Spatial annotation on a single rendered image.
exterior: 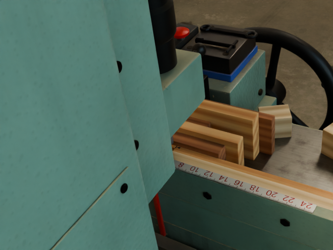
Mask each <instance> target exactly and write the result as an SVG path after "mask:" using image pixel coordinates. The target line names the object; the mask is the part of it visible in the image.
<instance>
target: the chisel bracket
mask: <svg viewBox="0 0 333 250"><path fill-rule="evenodd" d="M176 56H177V65H176V66H175V67H174V68H173V69H172V70H170V71H168V72H166V73H163V74H160V77H161V83H162V89H163V95H164V101H165V108H166V116H167V122H168V128H169V134H170V138H171V137H172V136H173V135H174V134H175V133H176V131H177V130H178V129H179V128H180V127H181V126H182V125H183V123H184V122H185V121H186V120H187V119H188V118H189V117H190V116H191V114H192V113H193V112H194V111H195V110H196V109H197V108H198V106H199V105H200V104H201V103H202V102H203V101H204V100H205V88H204V79H203V69H202V59H201V54H200V53H196V52H190V51H185V50H179V49H176Z"/></svg>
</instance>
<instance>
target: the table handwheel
mask: <svg viewBox="0 0 333 250"><path fill-rule="evenodd" d="M245 29H250V30H255V31H256V32H257V34H258V36H257V37H256V42H260V43H268V44H272V51H271V58H270V64H269V69H268V74H267V77H266V94H265V95H267V96H271V97H276V98H277V105H285V104H284V103H283V102H282V101H283V100H284V98H285V97H286V89H285V87H284V85H283V84H282V83H281V82H280V81H279V80H277V79H276V74H277V67H278V60H279V56H280V51H281V48H284V49H286V50H288V51H290V52H292V53H294V54H295V55H297V56H298V57H300V58H301V59H302V60H304V62H306V63H307V64H308V65H309V66H310V67H311V69H312V70H313V71H314V72H315V73H316V75H317V76H318V78H319V79H320V81H321V83H322V85H323V87H324V90H325V93H326V96H327V103H328V108H327V114H326V118H325V120H324V122H323V124H322V125H321V127H320V128H319V130H323V129H324V128H326V127H327V126H329V125H330V124H332V123H333V68H332V67H331V65H330V64H329V63H328V61H327V60H326V59H325V58H324V57H323V56H322V55H321V54H320V53H319V52H318V51H317V50H316V49H315V48H314V47H312V46H311V45H310V44H308V43H307V42H305V41H304V40H302V39H301V38H299V37H297V36H295V35H293V34H290V33H288V32H285V31H282V30H278V29H274V28H269V27H249V28H245ZM290 113H291V116H292V123H293V124H296V125H301V126H306V127H308V126H307V125H306V124H305V123H304V122H303V121H302V120H301V119H300V118H299V117H298V116H296V115H295V114H294V113H293V112H292V111H291V110H290Z"/></svg>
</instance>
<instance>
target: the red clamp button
mask: <svg viewBox="0 0 333 250"><path fill-rule="evenodd" d="M189 33H190V32H189V29H188V28H186V27H177V28H176V33H175V35H174V38H176V39H182V38H185V37H186V36H188V35H189Z"/></svg>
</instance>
